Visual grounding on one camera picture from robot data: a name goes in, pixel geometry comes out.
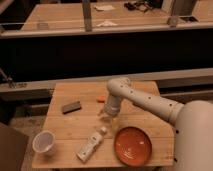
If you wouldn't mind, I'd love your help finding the metal vertical post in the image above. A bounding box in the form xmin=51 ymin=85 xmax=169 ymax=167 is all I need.
xmin=82 ymin=0 xmax=92 ymax=32

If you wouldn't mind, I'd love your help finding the wooden small table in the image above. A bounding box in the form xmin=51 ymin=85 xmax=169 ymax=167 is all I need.
xmin=32 ymin=82 xmax=174 ymax=169

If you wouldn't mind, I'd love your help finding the crumpled white paper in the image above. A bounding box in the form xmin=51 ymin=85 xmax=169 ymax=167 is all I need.
xmin=97 ymin=20 xmax=117 ymax=27

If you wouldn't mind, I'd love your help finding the grey metal post right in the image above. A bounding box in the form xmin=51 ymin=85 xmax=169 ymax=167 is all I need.
xmin=167 ymin=0 xmax=197 ymax=27

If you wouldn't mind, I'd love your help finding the clear plastic cup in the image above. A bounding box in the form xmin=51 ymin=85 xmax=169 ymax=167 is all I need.
xmin=32 ymin=131 xmax=56 ymax=156

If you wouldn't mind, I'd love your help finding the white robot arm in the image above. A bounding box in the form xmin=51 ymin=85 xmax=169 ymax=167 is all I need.
xmin=102 ymin=77 xmax=213 ymax=171

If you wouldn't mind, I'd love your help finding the orange carrot toy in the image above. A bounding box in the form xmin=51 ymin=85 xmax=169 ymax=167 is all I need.
xmin=96 ymin=96 xmax=106 ymax=103

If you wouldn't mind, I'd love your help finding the orange ceramic bowl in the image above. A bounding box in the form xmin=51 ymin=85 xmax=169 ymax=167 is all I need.
xmin=113 ymin=127 xmax=152 ymax=167

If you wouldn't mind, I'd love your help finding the white paper sheet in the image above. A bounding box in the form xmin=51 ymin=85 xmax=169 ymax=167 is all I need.
xmin=94 ymin=5 xmax=115 ymax=11

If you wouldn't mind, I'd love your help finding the dark grey sponge block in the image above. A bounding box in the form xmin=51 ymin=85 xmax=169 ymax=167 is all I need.
xmin=61 ymin=101 xmax=81 ymax=114

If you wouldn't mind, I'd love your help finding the black tools pile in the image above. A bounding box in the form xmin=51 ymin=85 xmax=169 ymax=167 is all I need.
xmin=124 ymin=0 xmax=152 ymax=13

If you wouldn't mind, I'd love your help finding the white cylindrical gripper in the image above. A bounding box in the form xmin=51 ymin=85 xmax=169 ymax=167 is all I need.
xmin=97 ymin=94 xmax=122 ymax=132

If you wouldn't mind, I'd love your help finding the white plastic bottle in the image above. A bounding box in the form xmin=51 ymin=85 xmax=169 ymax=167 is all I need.
xmin=76 ymin=126 xmax=107 ymax=163

